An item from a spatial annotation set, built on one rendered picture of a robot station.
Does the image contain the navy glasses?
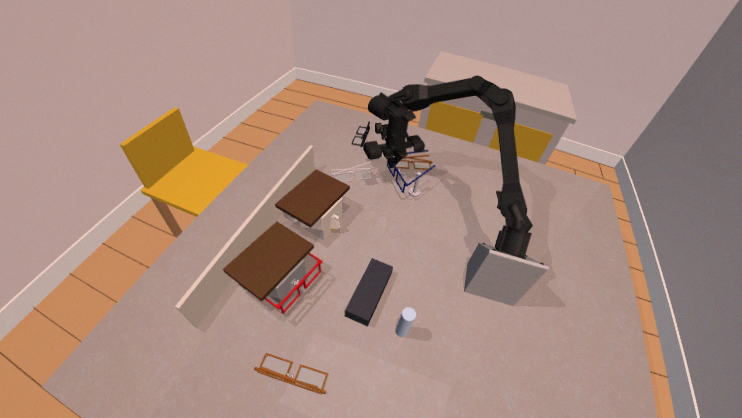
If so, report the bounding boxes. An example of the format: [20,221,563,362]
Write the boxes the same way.
[387,151,435,193]

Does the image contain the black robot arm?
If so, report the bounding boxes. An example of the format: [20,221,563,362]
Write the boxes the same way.
[368,76,533,259]

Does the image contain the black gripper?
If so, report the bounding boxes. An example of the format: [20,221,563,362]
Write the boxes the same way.
[363,126,425,168]

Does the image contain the dark grey cylinder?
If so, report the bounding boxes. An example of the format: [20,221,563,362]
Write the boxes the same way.
[395,307,416,338]

